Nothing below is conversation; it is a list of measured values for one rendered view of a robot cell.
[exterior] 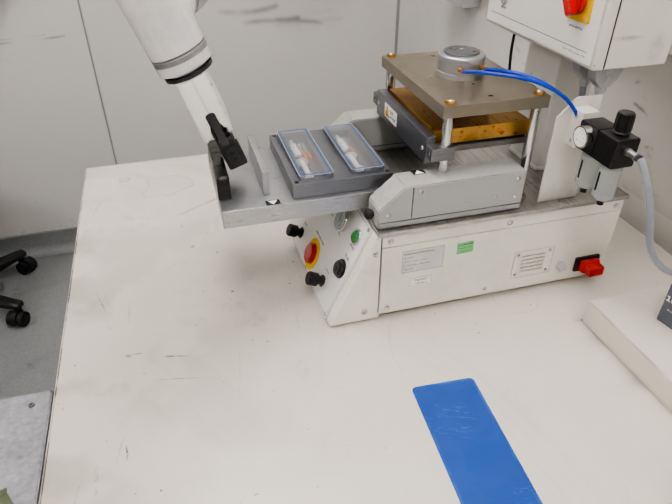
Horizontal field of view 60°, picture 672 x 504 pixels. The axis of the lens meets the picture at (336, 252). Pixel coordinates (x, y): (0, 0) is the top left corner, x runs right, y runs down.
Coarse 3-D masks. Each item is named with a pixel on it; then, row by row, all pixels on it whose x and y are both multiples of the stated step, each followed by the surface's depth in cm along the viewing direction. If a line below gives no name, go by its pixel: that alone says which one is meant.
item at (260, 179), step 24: (240, 168) 99; (264, 168) 90; (216, 192) 94; (240, 192) 92; (264, 192) 91; (288, 192) 92; (360, 192) 92; (240, 216) 88; (264, 216) 90; (288, 216) 91
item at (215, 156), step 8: (208, 144) 98; (216, 144) 98; (208, 152) 99; (216, 152) 95; (216, 160) 93; (216, 168) 90; (224, 168) 91; (216, 176) 89; (224, 176) 88; (216, 184) 89; (224, 184) 89; (224, 192) 89
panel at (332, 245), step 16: (304, 224) 116; (320, 224) 109; (352, 224) 98; (368, 224) 93; (304, 240) 114; (320, 240) 108; (336, 240) 102; (320, 256) 106; (336, 256) 101; (352, 256) 96; (320, 272) 105; (320, 288) 104; (336, 288) 98; (320, 304) 102
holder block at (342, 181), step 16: (272, 144) 102; (320, 144) 101; (288, 160) 96; (336, 160) 96; (288, 176) 92; (336, 176) 91; (352, 176) 91; (368, 176) 92; (384, 176) 93; (304, 192) 90; (320, 192) 91; (336, 192) 92
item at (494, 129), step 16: (400, 96) 103; (416, 112) 97; (432, 112) 97; (512, 112) 97; (432, 128) 91; (464, 128) 92; (480, 128) 93; (496, 128) 93; (512, 128) 94; (464, 144) 93; (480, 144) 94; (496, 144) 95
